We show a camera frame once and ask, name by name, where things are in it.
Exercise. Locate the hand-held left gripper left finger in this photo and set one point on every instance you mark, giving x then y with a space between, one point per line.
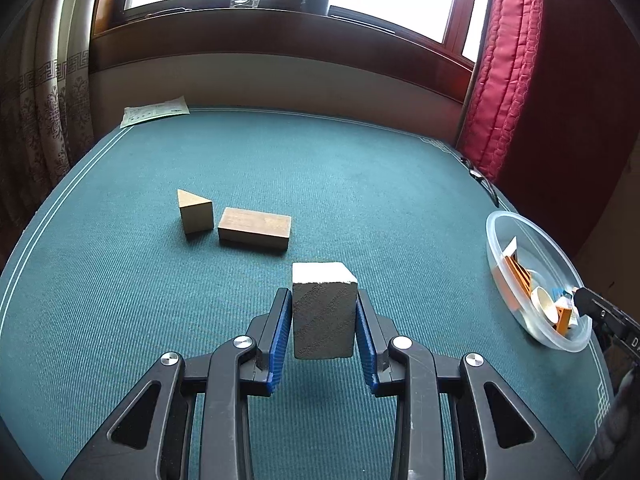
280 340

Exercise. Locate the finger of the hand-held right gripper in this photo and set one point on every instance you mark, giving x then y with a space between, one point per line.
595 307
561 291

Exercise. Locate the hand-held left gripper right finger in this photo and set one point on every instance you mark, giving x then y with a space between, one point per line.
365 345

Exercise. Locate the small orange triangular prism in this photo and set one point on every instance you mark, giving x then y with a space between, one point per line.
565 317

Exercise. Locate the large orange triangular prism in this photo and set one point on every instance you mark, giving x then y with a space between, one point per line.
520 275

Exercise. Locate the pale wooden block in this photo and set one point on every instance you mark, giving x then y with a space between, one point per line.
325 315

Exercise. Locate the clear plastic bowl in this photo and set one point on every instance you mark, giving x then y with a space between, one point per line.
540 245

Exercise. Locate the white striped triangular prism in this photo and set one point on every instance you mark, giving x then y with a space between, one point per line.
511 251

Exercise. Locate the person's right forearm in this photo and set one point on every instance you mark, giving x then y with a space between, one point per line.
620 430

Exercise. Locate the cream plastic spool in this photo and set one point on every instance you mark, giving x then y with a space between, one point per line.
544 302

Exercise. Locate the long rectangular wooden block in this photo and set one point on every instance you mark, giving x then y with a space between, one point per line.
255 225

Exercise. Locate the green table cloth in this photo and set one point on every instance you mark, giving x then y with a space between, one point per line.
400 210

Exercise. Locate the triangular wooden block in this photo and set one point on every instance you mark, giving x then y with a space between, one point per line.
195 217

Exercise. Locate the red quilted curtain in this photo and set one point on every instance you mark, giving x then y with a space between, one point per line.
505 60

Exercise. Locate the printed paper sheet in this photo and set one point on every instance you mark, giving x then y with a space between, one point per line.
155 110

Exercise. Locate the beige patterned curtain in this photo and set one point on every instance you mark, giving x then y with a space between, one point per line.
45 110

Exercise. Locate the brown wooden window frame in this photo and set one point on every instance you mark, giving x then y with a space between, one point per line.
300 35

